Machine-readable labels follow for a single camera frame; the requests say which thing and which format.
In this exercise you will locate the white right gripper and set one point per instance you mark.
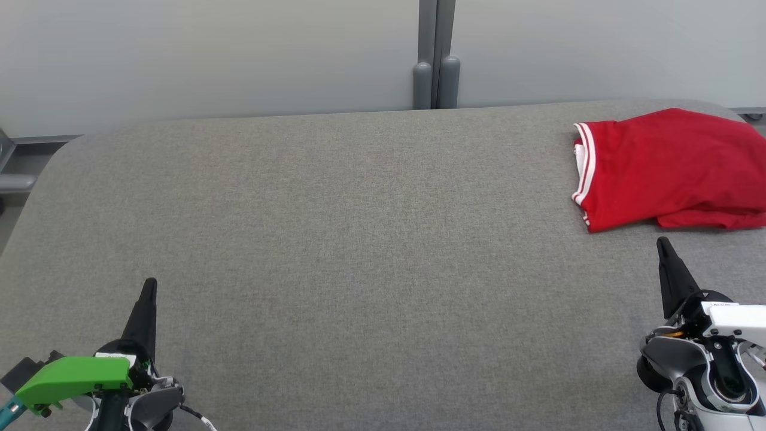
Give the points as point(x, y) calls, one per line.
point(736, 320)

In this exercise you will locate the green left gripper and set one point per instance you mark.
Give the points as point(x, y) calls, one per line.
point(72, 377)

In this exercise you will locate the red and white jersey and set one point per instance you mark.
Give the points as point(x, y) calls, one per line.
point(670, 161)

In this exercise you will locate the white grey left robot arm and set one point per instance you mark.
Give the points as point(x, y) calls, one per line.
point(149, 407)

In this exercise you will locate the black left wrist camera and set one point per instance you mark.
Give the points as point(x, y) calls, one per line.
point(21, 371)

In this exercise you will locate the teal left camera connector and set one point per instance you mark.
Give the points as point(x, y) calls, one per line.
point(9, 412)

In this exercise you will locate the grey metal frame bar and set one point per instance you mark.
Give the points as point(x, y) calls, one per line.
point(15, 182)

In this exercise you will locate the grey partition post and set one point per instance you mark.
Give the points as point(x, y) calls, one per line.
point(437, 54)

